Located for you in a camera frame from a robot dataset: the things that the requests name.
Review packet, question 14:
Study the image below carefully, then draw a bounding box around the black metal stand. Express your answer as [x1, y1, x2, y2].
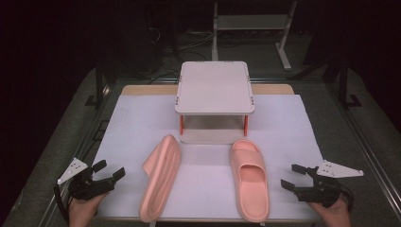
[338, 60, 364, 111]
[84, 61, 112, 111]

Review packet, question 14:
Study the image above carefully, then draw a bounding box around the person's left hand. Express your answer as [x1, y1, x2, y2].
[68, 192, 109, 227]

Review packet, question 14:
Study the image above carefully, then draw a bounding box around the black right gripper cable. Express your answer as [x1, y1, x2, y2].
[338, 183, 355, 213]

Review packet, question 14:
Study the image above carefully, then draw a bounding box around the white two-tier shoe rack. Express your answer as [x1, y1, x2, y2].
[174, 61, 256, 146]

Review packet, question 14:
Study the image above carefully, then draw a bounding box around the bundle of black floor cables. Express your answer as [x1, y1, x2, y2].
[146, 26, 216, 85]

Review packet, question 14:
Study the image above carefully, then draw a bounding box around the metal frame rail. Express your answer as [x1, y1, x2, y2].
[37, 84, 112, 227]
[327, 82, 401, 220]

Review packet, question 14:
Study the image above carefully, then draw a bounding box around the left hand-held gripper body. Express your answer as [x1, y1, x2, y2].
[56, 157, 116, 201]

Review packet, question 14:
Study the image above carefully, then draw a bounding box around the white table mat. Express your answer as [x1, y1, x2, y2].
[91, 94, 325, 222]

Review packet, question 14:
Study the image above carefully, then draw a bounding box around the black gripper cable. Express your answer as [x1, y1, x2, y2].
[53, 183, 71, 225]
[338, 183, 355, 213]

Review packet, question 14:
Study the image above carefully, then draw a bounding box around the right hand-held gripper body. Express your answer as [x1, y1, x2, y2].
[294, 160, 365, 209]

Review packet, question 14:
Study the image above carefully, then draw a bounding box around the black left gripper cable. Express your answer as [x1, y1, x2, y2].
[53, 183, 71, 225]

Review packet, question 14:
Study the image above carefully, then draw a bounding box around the person's right hand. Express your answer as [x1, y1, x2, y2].
[306, 198, 353, 227]

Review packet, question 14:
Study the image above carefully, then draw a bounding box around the pink foam slipper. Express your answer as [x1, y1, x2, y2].
[138, 134, 183, 224]
[229, 139, 271, 223]

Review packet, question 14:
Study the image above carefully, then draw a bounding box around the white metal stand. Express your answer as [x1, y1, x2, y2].
[211, 0, 298, 72]

